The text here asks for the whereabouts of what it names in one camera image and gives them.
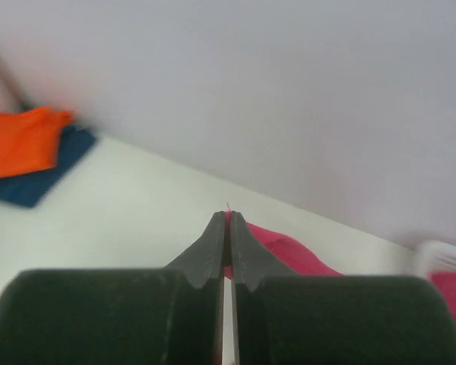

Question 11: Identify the folded orange t shirt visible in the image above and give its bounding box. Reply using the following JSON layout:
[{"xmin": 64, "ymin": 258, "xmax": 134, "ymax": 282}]
[{"xmin": 0, "ymin": 107, "xmax": 74, "ymax": 179}]

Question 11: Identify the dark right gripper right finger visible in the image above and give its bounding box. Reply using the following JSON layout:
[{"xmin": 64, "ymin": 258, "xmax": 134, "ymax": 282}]
[{"xmin": 230, "ymin": 211, "xmax": 297, "ymax": 364}]

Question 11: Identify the white plastic laundry basket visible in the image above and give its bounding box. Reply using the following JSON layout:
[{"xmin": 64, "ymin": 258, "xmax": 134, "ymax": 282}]
[{"xmin": 399, "ymin": 232, "xmax": 456, "ymax": 279}]

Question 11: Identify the folded blue t shirt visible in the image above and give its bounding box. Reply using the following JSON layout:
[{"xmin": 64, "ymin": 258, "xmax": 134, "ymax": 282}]
[{"xmin": 0, "ymin": 125, "xmax": 97, "ymax": 208}]

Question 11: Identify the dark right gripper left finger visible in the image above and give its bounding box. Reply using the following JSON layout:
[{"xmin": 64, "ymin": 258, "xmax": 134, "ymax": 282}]
[{"xmin": 162, "ymin": 212, "xmax": 226, "ymax": 364}]

